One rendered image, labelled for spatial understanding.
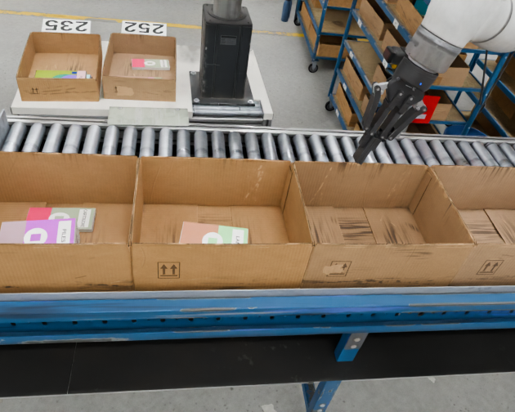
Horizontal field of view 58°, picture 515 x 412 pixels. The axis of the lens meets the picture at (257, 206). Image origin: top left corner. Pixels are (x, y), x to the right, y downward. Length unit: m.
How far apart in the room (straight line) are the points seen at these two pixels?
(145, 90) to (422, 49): 1.25
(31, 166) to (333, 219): 0.80
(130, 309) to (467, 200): 1.02
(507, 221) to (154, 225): 1.04
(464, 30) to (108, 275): 0.85
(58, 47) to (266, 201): 1.32
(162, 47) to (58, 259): 1.43
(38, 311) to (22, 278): 0.08
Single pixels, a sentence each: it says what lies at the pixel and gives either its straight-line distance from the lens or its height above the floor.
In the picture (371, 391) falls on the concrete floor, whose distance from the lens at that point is 2.11.
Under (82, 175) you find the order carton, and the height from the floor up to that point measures 0.98.
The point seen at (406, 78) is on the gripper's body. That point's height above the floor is 1.39.
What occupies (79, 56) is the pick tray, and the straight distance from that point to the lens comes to 2.28.
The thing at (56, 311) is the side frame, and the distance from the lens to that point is 1.09.
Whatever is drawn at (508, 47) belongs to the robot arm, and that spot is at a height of 1.45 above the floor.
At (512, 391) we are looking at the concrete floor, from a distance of 2.40.
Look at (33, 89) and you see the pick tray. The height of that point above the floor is 0.80.
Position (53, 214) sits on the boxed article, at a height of 0.90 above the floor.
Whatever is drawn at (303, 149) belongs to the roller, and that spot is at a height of 0.75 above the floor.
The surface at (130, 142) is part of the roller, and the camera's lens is 1.75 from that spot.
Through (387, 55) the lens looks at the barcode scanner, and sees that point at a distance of 1.87.
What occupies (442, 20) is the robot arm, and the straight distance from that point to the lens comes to 0.94.
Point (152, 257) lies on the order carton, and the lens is 1.02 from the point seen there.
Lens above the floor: 1.79
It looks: 43 degrees down
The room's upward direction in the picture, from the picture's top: 10 degrees clockwise
